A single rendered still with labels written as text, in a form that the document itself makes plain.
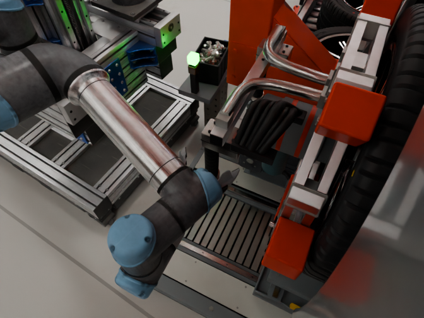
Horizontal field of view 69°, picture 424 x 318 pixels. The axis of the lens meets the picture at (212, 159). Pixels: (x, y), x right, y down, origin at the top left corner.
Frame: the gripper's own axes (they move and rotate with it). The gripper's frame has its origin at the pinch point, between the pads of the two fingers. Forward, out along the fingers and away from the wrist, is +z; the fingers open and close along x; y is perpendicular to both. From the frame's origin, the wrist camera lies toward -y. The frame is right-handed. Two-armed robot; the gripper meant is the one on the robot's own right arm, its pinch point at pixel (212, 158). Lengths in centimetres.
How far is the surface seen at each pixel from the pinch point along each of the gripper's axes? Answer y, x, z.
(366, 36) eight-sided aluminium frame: 26.6, -23.2, 24.3
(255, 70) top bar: 15.0, -2.7, 18.7
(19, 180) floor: -83, 115, -7
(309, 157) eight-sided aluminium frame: 18.9, -21.2, -4.1
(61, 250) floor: -83, 67, -27
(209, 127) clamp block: 12.0, 0.5, -0.3
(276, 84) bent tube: 17.8, -9.4, 12.5
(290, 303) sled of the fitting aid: -68, -37, -6
